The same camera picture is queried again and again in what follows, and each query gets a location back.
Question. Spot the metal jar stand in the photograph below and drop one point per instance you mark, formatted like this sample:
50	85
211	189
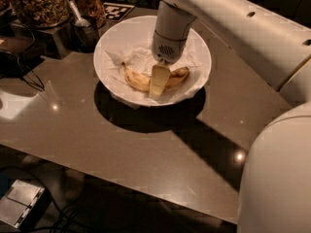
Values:
56	41

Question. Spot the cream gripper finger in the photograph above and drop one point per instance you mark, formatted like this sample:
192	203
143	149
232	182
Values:
159	78

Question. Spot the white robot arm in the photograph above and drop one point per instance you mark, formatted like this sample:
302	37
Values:
275	189

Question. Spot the white bowl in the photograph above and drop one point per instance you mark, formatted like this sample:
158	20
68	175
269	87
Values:
137	30

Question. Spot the white plastic spoon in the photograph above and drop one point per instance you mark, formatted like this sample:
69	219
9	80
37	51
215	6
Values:
79	20

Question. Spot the white paper napkin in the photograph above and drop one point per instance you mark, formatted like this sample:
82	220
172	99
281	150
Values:
139	58

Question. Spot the black device with cables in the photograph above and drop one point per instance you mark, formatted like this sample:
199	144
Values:
20	54

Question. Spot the yellow banana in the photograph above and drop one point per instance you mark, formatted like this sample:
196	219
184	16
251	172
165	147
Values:
141	82

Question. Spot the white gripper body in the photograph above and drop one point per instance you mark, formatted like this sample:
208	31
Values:
165	49

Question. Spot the dark cup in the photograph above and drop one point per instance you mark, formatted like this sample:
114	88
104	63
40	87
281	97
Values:
84	38

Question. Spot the grey box on floor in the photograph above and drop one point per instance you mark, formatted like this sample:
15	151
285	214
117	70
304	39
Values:
18	201

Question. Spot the black white marker tag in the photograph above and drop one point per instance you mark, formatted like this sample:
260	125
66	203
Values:
116	12

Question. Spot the large glass nut jar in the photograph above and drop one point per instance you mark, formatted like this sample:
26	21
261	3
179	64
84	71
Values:
41	13

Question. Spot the small glass nut jar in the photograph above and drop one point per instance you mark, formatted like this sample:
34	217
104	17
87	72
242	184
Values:
94	9

